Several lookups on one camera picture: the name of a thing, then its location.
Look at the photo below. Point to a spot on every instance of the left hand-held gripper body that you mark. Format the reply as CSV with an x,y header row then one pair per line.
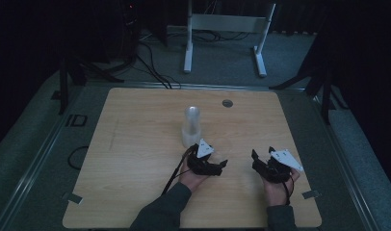
x,y
200,165

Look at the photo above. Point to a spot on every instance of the dark computer tower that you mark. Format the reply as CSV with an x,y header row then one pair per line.
x,y
119,29

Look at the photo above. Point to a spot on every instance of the person's left hand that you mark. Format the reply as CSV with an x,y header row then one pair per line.
x,y
191,179

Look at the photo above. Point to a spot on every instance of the grey tape piece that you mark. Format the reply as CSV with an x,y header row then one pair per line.
x,y
74,198
311,194

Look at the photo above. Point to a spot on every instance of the round grey table grommet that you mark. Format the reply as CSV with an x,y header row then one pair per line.
x,y
227,103

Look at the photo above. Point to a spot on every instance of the stack of clear plastic cups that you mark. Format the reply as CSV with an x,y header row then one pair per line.
x,y
191,131

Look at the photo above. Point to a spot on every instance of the white metal stand frame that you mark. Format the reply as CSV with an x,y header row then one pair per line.
x,y
227,23

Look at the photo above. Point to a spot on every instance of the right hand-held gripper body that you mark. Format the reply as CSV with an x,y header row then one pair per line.
x,y
275,171

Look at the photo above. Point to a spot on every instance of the black tripod stand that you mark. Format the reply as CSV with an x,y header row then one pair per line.
x,y
325,96
63,89

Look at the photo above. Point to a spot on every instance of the person's right hand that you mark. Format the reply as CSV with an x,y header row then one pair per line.
x,y
278,192

